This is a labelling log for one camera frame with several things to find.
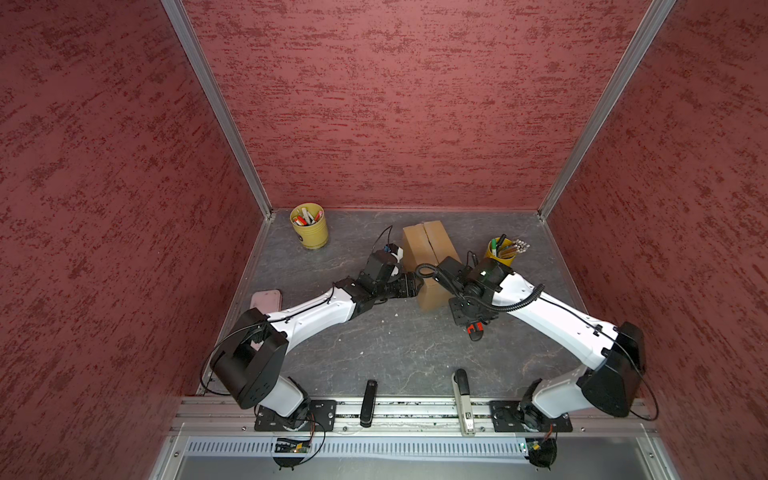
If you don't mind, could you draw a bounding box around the red black utility knife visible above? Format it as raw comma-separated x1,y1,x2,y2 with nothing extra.
466,322,485,342

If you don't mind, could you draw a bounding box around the brown cardboard express box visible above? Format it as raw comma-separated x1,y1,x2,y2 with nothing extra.
403,221,459,312

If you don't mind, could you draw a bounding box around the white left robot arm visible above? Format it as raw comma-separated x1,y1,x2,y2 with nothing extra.
208,244,424,430

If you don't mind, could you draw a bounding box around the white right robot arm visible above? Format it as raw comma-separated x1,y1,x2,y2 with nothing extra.
431,258,646,430

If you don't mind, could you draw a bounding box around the yellow pencil cup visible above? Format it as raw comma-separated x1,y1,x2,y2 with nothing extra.
485,237,519,266

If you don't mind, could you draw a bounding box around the coloured pencils bundle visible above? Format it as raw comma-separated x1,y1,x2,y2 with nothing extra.
499,239,530,259

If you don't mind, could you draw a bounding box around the yellow-green pen holder cup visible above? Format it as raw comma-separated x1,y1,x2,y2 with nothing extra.
290,203,329,250

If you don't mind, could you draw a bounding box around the pink flat case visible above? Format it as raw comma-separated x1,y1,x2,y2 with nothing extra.
249,289,282,314

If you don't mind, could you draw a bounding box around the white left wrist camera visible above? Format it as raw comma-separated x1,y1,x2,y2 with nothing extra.
384,243,404,263

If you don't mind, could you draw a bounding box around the silver latch with black handle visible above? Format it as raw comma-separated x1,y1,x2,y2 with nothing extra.
452,368,475,437

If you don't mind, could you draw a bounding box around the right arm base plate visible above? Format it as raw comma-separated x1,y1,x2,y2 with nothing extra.
489,400,573,434

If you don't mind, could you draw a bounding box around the black handle on rail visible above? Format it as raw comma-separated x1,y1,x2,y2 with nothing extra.
359,379,378,428

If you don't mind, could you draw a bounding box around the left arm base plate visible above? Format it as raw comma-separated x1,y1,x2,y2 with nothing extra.
253,399,338,433

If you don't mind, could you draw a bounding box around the right circuit board with wires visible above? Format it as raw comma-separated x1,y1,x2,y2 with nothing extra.
526,438,558,470

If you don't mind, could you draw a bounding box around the circuit board with wires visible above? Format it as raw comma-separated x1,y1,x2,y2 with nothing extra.
272,438,313,469
526,438,558,470

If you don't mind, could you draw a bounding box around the left circuit board with wires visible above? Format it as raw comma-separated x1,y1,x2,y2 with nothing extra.
272,438,313,469

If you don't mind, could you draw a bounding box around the aluminium front rail frame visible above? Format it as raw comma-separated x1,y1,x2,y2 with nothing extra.
150,396,678,479

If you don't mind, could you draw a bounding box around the aluminium corner post right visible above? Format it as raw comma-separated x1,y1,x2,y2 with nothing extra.
538,0,676,223

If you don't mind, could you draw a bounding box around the aluminium corner post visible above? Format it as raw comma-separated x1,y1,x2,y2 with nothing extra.
538,0,676,223
161,0,274,223

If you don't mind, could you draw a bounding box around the aluminium corner post left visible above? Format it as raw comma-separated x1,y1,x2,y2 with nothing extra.
161,0,274,223

